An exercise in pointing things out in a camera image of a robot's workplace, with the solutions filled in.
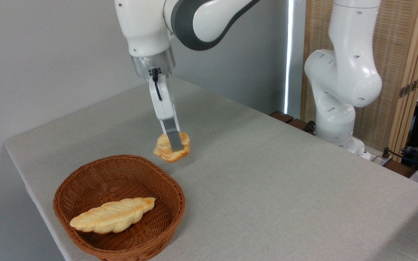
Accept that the grey tablecloth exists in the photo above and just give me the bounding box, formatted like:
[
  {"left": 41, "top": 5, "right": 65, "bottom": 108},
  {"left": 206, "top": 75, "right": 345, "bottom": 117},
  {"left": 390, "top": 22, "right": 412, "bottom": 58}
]
[{"left": 4, "top": 77, "right": 418, "bottom": 261}]

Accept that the long braided bread loaf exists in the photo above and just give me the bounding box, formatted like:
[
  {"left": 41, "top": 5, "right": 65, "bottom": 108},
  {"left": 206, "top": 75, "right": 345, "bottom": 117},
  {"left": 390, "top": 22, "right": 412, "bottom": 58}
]
[{"left": 70, "top": 197, "right": 156, "bottom": 234}]

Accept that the brass screen hinge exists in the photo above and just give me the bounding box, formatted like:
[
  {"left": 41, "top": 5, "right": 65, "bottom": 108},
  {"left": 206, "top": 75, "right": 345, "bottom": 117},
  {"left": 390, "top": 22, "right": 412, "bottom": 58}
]
[{"left": 399, "top": 77, "right": 418, "bottom": 99}]

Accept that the black cable bundle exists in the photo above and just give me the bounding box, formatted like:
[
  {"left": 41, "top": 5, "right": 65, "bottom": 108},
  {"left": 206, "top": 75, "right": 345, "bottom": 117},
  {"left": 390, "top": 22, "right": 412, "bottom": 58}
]
[{"left": 382, "top": 145, "right": 418, "bottom": 171}]

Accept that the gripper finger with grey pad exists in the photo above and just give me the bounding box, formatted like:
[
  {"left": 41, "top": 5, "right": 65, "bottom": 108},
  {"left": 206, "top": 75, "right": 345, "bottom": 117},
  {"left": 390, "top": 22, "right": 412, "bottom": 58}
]
[{"left": 159, "top": 115, "right": 184, "bottom": 152}]

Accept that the wooden rattan folding screen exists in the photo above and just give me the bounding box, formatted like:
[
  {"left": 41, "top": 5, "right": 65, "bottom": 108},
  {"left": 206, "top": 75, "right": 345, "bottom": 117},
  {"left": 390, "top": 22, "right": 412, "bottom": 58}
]
[{"left": 301, "top": 0, "right": 418, "bottom": 153}]

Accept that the dark brown wooden block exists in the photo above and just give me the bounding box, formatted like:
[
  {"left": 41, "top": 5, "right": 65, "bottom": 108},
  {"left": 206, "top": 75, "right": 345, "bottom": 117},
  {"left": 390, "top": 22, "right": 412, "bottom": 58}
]
[
  {"left": 269, "top": 111, "right": 294, "bottom": 124},
  {"left": 288, "top": 119, "right": 310, "bottom": 132},
  {"left": 382, "top": 159, "right": 417, "bottom": 178}
]

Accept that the round golden bread roll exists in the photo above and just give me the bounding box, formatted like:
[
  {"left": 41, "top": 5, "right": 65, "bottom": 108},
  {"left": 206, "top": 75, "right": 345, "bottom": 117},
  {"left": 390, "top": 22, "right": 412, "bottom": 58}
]
[{"left": 153, "top": 132, "right": 190, "bottom": 162}]

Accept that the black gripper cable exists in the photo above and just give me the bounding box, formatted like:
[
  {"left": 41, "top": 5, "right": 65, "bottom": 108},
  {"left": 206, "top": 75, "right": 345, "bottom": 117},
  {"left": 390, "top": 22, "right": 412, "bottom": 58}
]
[{"left": 151, "top": 68, "right": 163, "bottom": 102}]

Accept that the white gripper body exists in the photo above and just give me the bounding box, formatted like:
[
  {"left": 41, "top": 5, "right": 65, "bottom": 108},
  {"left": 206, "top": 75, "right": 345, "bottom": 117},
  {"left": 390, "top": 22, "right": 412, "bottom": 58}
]
[{"left": 148, "top": 72, "right": 177, "bottom": 121}]

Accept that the brown wicker basket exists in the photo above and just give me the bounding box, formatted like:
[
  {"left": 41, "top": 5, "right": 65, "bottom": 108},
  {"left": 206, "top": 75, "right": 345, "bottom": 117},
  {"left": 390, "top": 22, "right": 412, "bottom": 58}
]
[{"left": 53, "top": 155, "right": 186, "bottom": 261}]

